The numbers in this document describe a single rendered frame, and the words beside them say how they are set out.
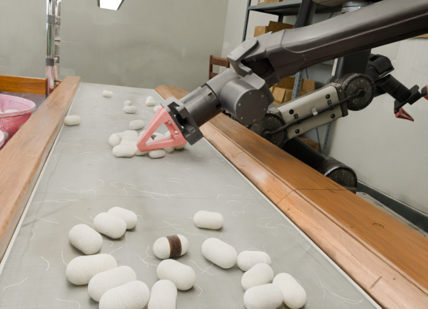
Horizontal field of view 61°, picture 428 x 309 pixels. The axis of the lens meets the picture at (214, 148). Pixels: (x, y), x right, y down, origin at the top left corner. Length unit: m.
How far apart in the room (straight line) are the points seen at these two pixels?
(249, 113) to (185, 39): 4.83
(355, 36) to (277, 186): 0.24
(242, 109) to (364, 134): 2.53
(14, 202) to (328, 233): 0.32
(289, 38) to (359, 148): 2.51
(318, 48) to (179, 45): 4.80
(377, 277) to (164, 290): 0.19
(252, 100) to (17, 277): 0.38
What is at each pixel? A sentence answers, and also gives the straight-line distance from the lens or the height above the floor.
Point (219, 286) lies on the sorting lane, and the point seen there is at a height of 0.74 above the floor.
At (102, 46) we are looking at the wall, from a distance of 5.16.
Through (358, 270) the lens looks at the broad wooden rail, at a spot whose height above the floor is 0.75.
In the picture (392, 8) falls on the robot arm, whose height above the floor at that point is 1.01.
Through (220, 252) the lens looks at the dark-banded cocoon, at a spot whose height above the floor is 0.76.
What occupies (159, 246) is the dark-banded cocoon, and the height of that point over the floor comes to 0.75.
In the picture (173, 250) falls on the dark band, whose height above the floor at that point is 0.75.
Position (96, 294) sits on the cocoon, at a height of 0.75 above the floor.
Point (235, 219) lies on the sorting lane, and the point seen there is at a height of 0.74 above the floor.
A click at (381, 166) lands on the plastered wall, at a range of 2.93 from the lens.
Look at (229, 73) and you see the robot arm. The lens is 0.62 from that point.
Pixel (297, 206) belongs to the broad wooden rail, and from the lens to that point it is 0.48.
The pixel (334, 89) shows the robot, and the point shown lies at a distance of 1.09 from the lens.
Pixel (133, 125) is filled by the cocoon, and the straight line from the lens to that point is 0.82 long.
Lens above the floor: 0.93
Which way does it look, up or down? 14 degrees down
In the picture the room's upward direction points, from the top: 8 degrees clockwise
